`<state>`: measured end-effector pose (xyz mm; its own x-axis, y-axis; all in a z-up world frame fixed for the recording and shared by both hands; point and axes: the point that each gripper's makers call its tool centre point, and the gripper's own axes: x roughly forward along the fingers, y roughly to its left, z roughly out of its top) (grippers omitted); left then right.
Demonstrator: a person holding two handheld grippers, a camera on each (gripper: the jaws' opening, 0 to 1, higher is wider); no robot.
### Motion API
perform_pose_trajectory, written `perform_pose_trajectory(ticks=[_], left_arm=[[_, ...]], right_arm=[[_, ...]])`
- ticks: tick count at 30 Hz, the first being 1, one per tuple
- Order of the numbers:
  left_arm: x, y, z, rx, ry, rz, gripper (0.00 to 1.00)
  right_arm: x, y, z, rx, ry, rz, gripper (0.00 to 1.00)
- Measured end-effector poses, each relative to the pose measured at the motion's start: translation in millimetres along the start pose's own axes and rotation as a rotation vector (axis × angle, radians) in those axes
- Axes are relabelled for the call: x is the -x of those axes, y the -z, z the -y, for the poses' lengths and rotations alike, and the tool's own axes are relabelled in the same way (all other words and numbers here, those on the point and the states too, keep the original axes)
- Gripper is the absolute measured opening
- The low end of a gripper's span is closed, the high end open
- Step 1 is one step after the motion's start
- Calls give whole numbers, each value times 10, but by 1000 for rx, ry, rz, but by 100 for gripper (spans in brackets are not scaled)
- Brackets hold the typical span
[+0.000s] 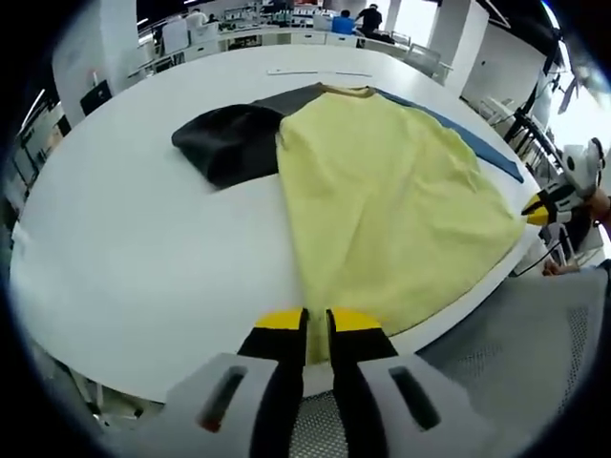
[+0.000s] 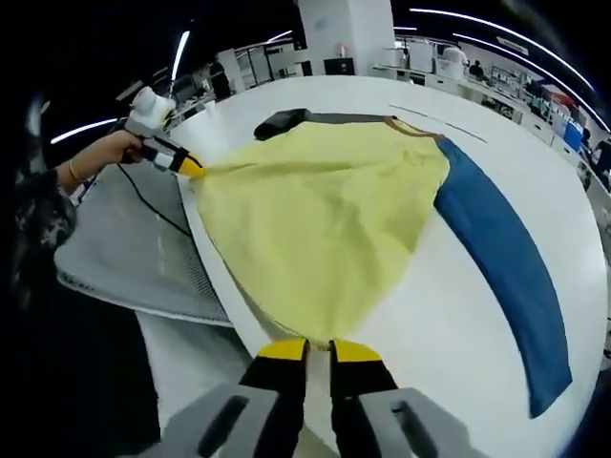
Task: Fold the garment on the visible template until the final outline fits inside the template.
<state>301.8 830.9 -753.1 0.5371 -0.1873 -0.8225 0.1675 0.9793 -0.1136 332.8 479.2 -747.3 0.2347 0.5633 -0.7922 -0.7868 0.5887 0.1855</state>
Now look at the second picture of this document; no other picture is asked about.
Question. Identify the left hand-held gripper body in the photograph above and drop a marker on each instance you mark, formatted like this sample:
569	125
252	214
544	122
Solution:
150	112

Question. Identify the grey mesh chair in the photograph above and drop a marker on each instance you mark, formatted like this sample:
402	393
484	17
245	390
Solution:
138	257

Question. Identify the yellow blue brown garment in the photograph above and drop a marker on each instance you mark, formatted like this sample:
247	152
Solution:
324	214

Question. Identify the person's patterned dark shirt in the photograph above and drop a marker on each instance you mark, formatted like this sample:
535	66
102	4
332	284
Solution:
43	234

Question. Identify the white machine box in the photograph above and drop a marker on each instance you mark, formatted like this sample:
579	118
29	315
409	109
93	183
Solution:
421	56

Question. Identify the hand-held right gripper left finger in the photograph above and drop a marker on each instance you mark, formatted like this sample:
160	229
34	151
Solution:
272	396

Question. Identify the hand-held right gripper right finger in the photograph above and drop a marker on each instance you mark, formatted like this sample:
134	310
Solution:
358	396

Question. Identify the black cabinet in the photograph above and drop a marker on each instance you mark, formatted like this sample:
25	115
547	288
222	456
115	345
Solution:
339	66

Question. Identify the person's left hand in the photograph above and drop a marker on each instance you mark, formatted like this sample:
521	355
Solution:
126	148

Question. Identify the long white counter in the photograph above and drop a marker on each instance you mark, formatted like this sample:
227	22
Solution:
477	90

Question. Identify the blue box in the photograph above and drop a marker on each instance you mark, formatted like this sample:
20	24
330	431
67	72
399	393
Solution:
573	135

